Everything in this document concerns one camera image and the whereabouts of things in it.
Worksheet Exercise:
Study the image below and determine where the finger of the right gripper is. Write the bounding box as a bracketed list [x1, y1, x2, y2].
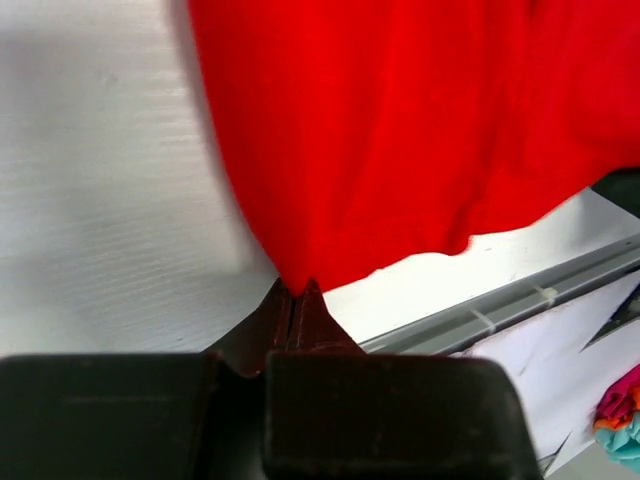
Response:
[591, 168, 640, 215]

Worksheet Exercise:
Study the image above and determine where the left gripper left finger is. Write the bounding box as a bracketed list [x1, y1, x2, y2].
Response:
[1, 282, 292, 479]

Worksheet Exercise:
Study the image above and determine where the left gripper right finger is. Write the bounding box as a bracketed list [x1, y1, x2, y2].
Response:
[262, 282, 541, 479]

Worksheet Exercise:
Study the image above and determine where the red t-shirt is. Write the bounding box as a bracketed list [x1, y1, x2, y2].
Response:
[189, 1, 639, 294]

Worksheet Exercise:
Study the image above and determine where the colourful folded clothes pile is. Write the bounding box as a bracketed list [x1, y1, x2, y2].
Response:
[593, 365, 639, 473]

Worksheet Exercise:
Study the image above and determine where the aluminium table rail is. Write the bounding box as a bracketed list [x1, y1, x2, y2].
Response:
[361, 236, 639, 355]

